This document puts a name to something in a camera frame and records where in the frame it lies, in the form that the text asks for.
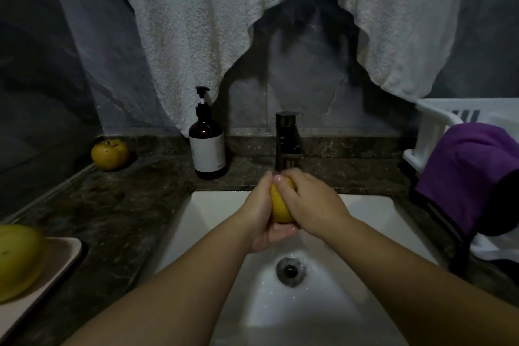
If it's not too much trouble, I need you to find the person's left hand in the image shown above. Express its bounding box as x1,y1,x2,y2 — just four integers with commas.
235,170,301,254

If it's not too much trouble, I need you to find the person's right hand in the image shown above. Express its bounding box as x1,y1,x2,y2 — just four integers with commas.
271,167,358,245

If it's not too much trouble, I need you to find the black faucet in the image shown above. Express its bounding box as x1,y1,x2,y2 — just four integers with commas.
275,110,306,172

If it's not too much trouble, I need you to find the dark soap pump bottle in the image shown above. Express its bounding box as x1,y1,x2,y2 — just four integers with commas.
188,85,229,181

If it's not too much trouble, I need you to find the purple cloth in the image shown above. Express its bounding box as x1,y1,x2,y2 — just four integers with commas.
415,122,519,237

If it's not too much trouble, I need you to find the group of yellow apples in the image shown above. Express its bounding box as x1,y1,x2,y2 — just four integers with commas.
90,138,132,171

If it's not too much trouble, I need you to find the beige plastic tray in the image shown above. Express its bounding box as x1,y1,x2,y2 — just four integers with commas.
0,236,84,341

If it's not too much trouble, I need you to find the person's left forearm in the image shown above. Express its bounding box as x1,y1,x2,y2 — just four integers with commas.
65,220,256,346

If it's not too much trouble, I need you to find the person's right forearm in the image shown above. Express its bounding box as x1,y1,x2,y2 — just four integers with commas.
336,216,519,346

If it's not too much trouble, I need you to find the metal sink drain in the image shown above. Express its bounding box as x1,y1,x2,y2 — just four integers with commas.
276,256,308,287

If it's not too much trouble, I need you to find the white sink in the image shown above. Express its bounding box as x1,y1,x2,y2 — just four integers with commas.
154,189,439,346

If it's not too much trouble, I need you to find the white plastic basket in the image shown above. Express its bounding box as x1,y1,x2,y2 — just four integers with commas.
403,97,519,263

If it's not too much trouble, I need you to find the white hanging towel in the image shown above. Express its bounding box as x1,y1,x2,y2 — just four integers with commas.
96,0,473,136

